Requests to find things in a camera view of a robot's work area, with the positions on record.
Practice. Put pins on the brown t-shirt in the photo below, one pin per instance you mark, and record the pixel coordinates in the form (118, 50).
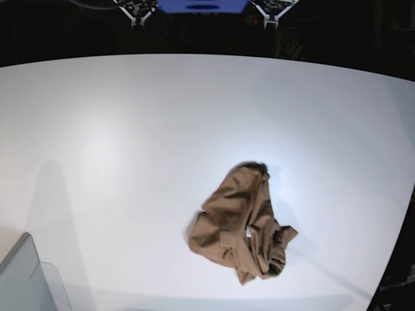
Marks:
(236, 227)

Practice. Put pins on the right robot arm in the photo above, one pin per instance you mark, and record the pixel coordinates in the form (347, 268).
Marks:
(139, 11)

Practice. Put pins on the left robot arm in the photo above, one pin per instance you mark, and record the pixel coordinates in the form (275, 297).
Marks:
(273, 10)

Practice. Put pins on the blue bin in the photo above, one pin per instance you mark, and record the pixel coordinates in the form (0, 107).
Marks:
(202, 6)

